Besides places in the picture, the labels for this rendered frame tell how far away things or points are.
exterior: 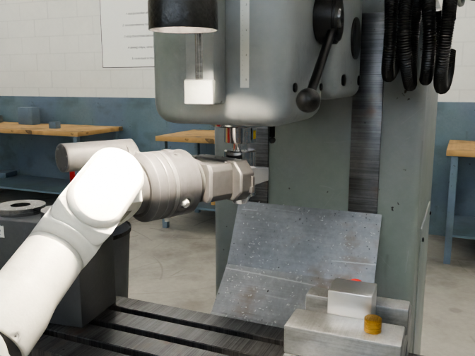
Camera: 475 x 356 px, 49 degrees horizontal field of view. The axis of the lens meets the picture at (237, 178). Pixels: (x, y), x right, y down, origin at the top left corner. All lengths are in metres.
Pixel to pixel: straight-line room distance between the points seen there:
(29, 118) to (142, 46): 1.61
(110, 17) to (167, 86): 5.45
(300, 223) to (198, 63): 0.58
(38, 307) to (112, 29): 5.68
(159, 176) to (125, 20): 5.43
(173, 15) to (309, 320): 0.43
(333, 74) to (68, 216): 0.46
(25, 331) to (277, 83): 0.39
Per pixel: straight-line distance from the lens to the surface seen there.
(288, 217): 1.14
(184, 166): 0.66
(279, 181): 1.15
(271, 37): 0.65
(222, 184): 0.69
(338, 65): 0.83
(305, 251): 1.12
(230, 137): 0.75
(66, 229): 0.55
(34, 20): 6.87
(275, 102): 0.65
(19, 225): 0.99
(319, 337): 0.71
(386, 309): 0.80
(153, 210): 0.64
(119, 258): 2.69
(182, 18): 0.53
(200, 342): 0.91
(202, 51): 0.65
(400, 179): 1.09
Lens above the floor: 1.37
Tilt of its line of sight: 10 degrees down
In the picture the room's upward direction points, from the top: straight up
